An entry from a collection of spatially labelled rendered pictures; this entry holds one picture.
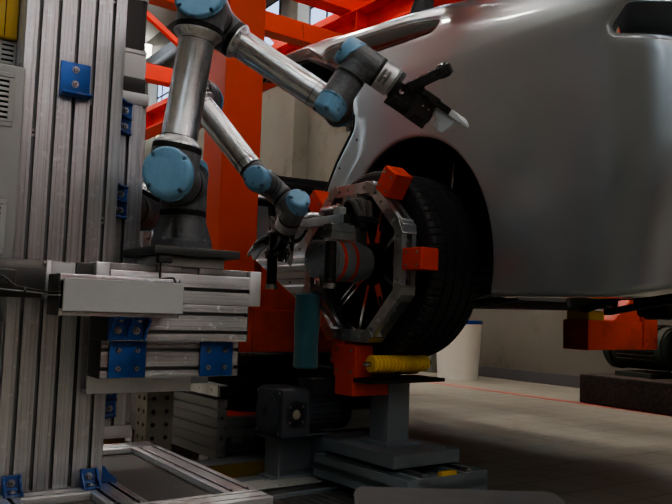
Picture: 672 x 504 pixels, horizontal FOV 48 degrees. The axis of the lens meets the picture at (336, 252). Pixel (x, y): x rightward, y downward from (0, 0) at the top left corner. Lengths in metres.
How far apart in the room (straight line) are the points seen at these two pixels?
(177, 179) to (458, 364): 6.66
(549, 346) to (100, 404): 6.71
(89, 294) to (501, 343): 7.38
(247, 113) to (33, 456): 1.48
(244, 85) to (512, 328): 6.21
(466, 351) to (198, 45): 6.67
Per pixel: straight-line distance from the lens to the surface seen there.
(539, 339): 8.40
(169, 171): 1.76
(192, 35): 1.86
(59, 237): 1.97
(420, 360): 2.61
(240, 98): 2.88
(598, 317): 4.35
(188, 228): 1.88
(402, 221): 2.40
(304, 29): 5.63
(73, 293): 1.65
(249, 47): 1.97
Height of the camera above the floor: 0.67
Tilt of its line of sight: 5 degrees up
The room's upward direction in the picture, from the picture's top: 2 degrees clockwise
